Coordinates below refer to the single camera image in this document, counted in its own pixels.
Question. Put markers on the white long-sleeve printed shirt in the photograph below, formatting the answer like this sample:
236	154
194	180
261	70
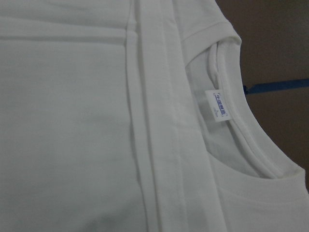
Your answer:
130	116

